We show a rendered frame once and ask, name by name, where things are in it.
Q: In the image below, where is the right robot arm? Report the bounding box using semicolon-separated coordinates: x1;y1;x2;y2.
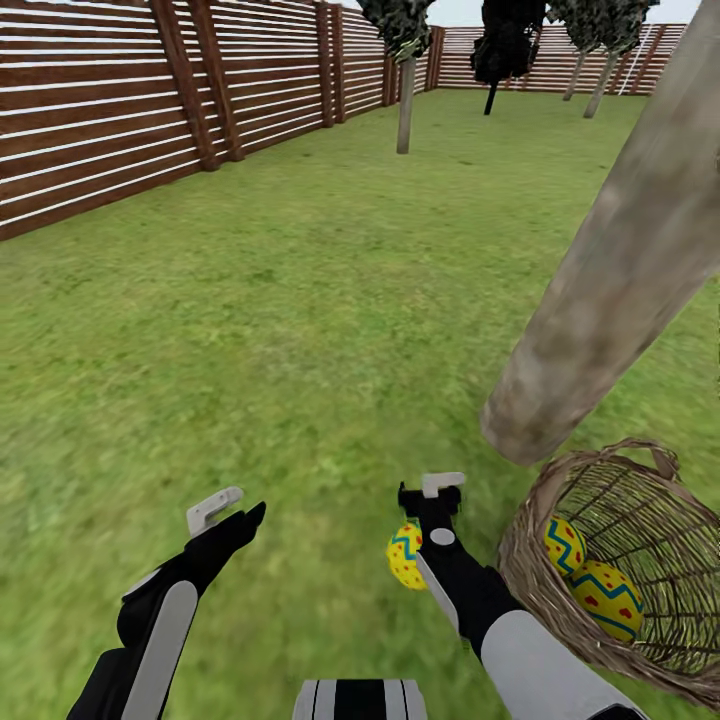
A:
401;471;651;720

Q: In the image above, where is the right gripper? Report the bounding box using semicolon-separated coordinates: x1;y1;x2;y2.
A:
401;487;459;520

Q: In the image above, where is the wicker basket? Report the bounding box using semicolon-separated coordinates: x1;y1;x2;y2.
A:
494;437;720;713

